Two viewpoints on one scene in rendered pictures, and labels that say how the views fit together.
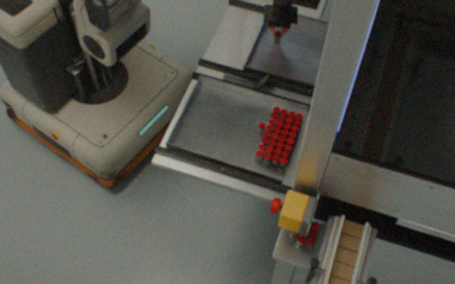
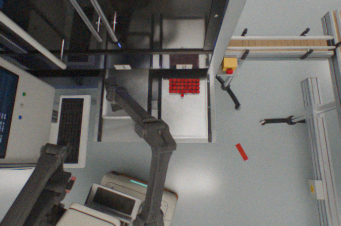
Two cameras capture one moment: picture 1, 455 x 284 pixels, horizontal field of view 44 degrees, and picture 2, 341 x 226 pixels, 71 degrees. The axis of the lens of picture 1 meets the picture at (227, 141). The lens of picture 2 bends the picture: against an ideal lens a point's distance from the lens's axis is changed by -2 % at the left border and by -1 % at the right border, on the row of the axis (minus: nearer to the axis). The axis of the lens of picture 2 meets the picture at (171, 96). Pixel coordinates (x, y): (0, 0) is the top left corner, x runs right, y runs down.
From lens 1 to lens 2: 1.05 m
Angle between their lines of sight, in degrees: 38
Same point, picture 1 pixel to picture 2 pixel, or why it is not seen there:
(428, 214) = not seen: hidden behind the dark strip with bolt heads
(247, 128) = (181, 104)
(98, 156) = (173, 202)
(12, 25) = not seen: outside the picture
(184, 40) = (68, 197)
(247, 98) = (163, 110)
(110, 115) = not seen: hidden behind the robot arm
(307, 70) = (136, 87)
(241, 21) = (111, 130)
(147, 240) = (193, 166)
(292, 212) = (234, 62)
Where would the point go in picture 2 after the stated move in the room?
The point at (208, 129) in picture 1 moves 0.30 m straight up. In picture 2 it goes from (188, 122) to (190, 112)
